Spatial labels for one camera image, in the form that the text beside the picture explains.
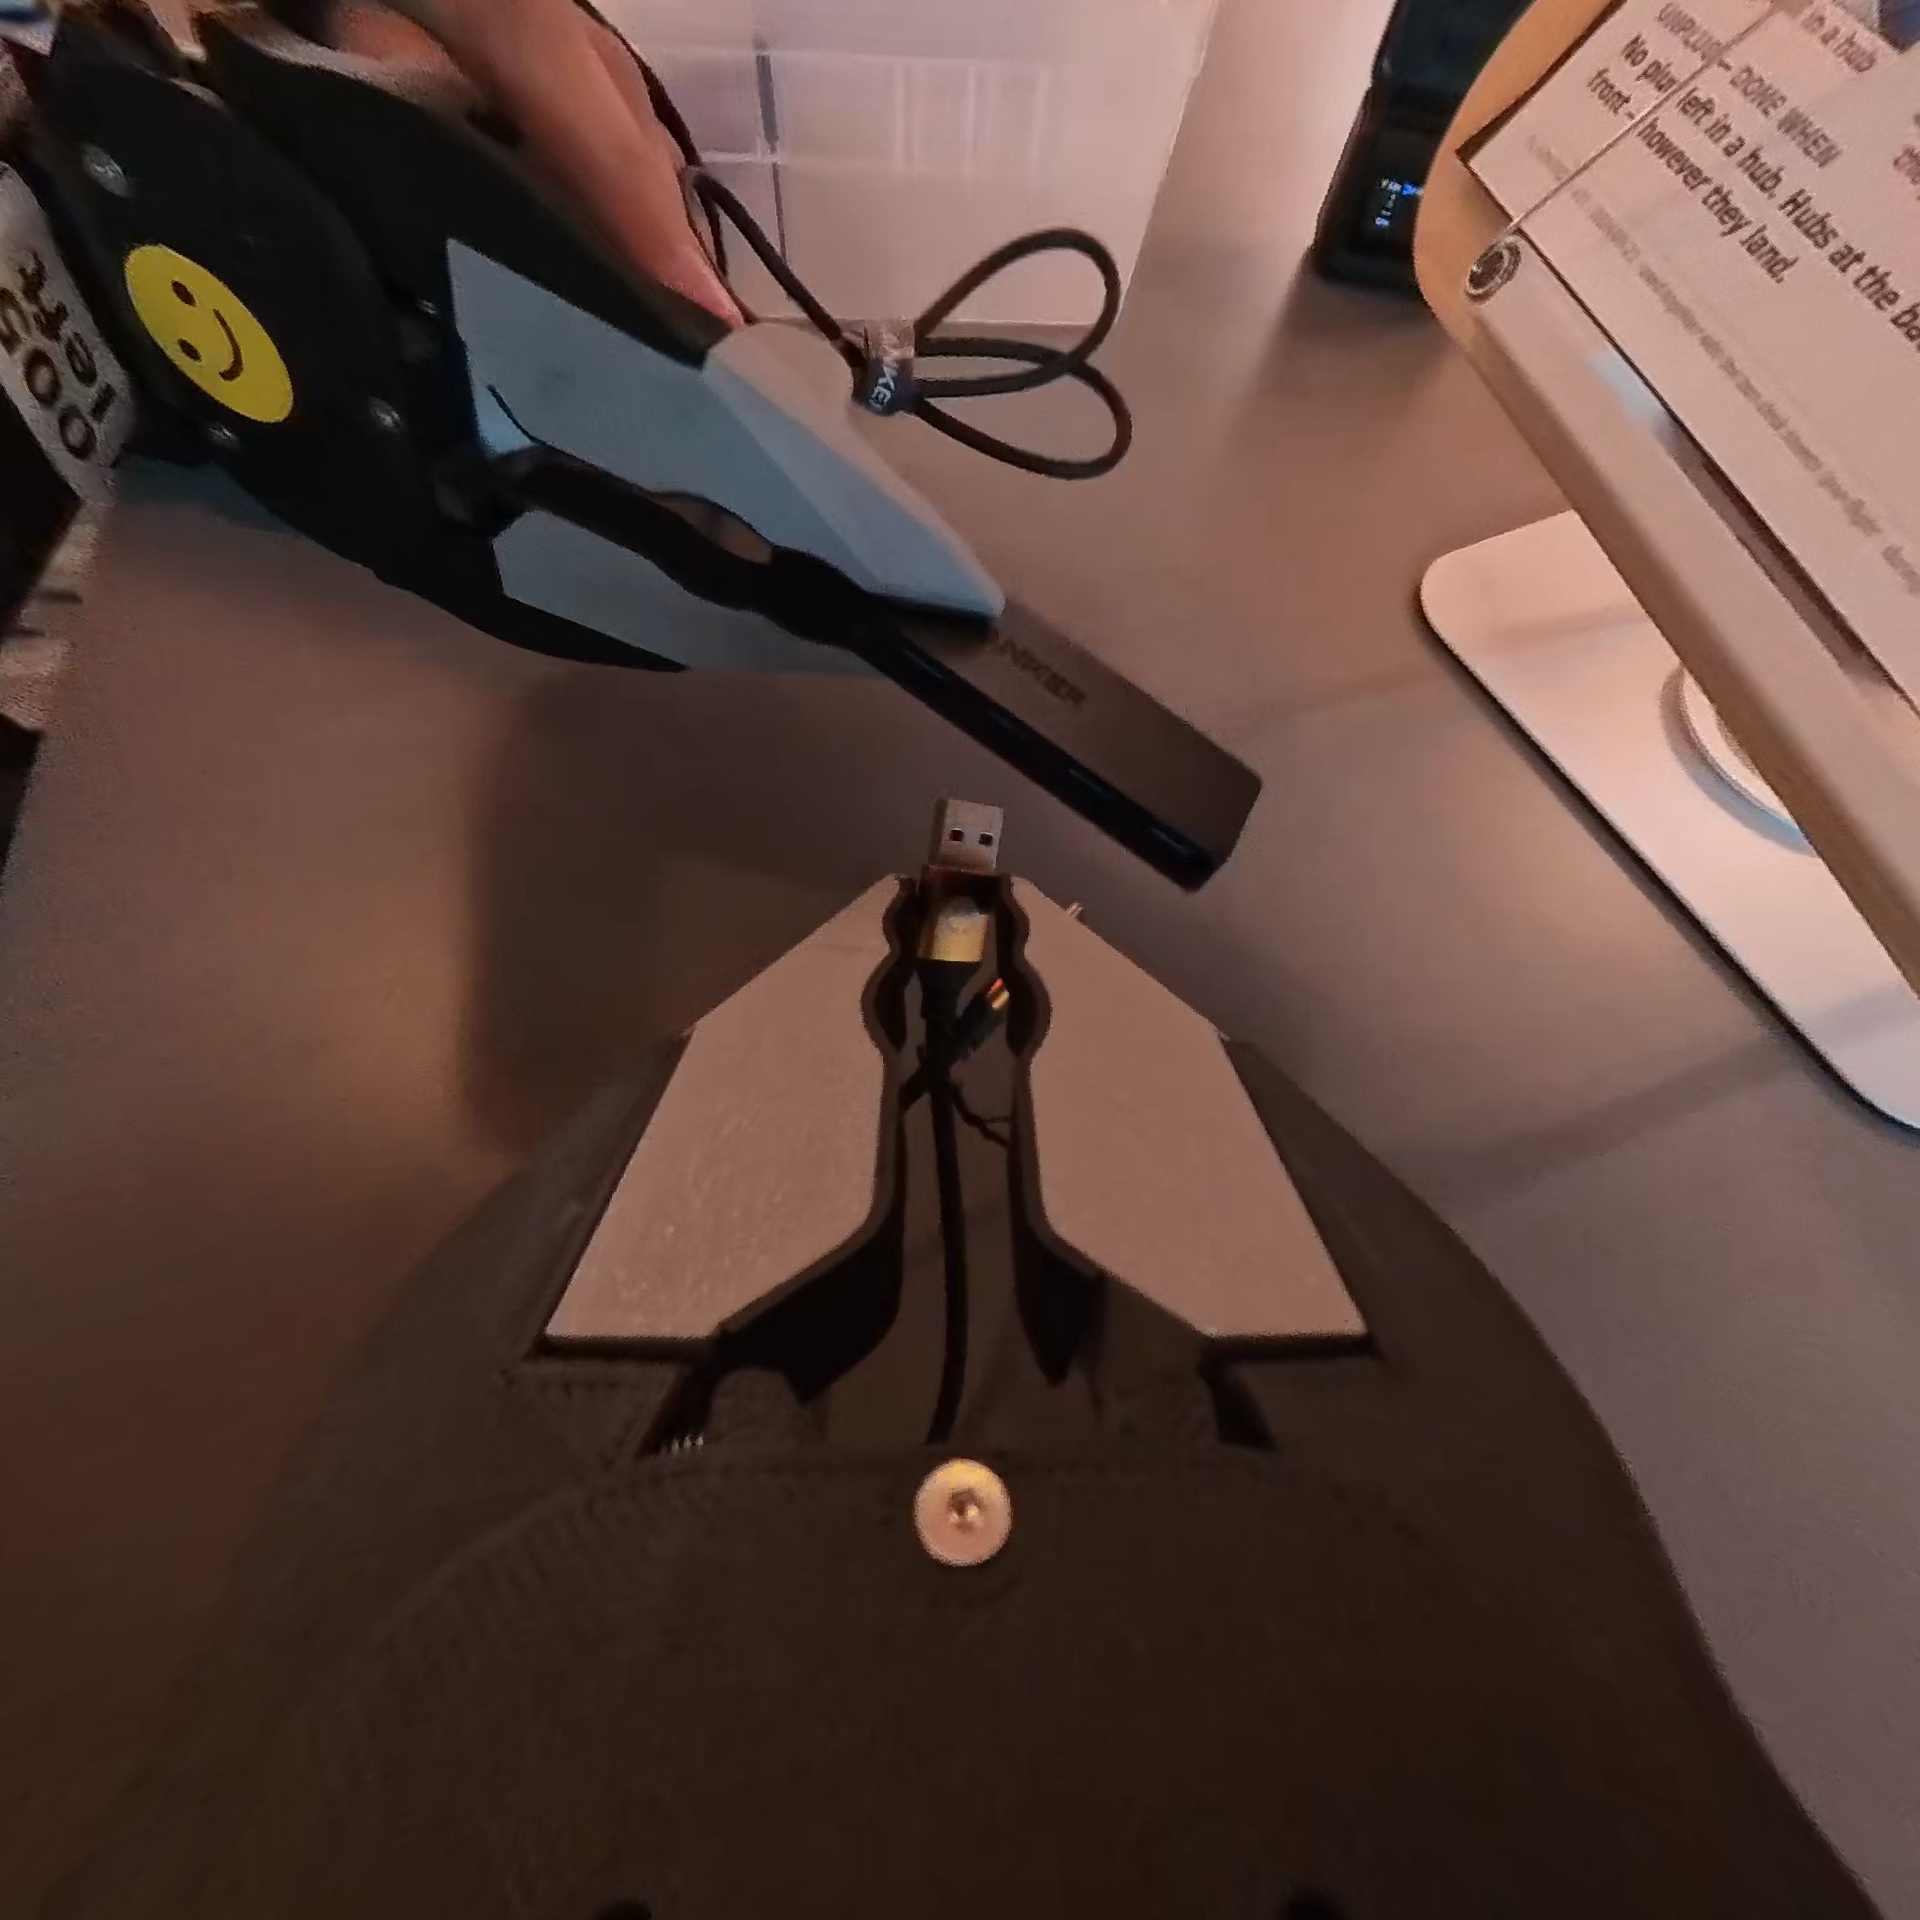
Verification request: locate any black device with screen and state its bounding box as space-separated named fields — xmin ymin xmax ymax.
xmin=1312 ymin=76 xmax=1442 ymax=295

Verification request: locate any black plastic usb hub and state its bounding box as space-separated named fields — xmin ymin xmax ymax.
xmin=591 ymin=0 xmax=1263 ymax=893

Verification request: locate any person's left hand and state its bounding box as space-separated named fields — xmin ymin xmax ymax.
xmin=357 ymin=0 xmax=746 ymax=327

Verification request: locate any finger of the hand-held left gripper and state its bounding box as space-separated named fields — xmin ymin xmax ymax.
xmin=447 ymin=238 xmax=1007 ymax=624
xmin=486 ymin=503 xmax=902 ymax=677

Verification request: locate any white stand base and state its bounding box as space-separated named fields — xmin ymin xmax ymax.
xmin=1417 ymin=510 xmax=1920 ymax=1128

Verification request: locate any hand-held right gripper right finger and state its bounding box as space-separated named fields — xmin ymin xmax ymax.
xmin=1001 ymin=877 xmax=1368 ymax=1385

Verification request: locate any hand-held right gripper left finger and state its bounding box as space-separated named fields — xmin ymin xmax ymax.
xmin=544 ymin=877 xmax=921 ymax=1404

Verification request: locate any translucent plastic bin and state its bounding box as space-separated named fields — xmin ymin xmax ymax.
xmin=598 ymin=0 xmax=1219 ymax=327

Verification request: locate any black cable with orange plugs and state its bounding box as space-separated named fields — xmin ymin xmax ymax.
xmin=899 ymin=800 xmax=1046 ymax=1449

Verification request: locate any printed instruction sheet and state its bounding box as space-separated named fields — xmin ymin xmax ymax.
xmin=1462 ymin=0 xmax=1920 ymax=693

